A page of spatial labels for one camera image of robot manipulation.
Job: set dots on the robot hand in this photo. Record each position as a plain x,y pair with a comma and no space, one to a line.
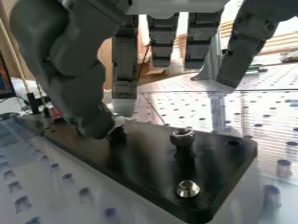
75,66

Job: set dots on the thin stick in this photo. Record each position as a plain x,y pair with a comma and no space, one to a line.
21,71

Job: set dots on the black plate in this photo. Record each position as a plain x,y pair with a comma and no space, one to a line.
142,166

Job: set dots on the clear box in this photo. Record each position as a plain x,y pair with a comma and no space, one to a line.
44,186

